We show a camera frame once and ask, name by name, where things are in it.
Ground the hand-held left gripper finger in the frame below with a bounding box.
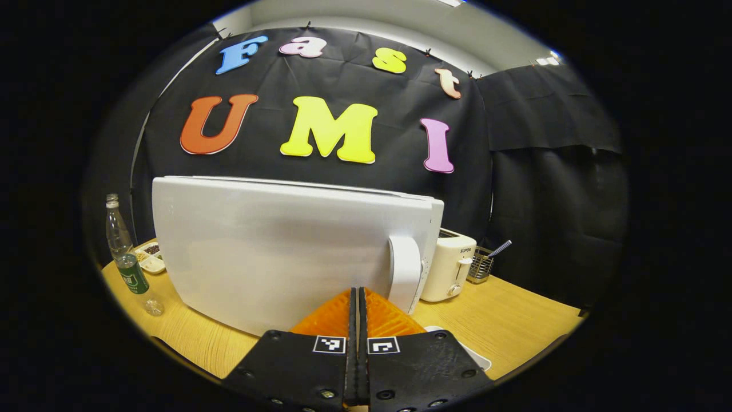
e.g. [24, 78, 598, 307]
[222, 288, 359, 412]
[359, 288, 496, 412]

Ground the white microwave oven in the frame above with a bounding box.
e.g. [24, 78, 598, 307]
[152, 176, 445, 338]

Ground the cream white toaster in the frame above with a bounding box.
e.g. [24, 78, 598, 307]
[420, 229, 478, 303]

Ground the white divided plate with grains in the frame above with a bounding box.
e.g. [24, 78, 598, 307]
[134, 241, 167, 275]

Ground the clear plastic bottle green label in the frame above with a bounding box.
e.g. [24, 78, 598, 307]
[106, 193, 165, 317]

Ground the black backdrop cloth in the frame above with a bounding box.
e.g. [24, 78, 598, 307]
[86, 26, 630, 312]

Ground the metal wire basket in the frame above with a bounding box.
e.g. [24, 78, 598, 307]
[467, 246, 494, 285]

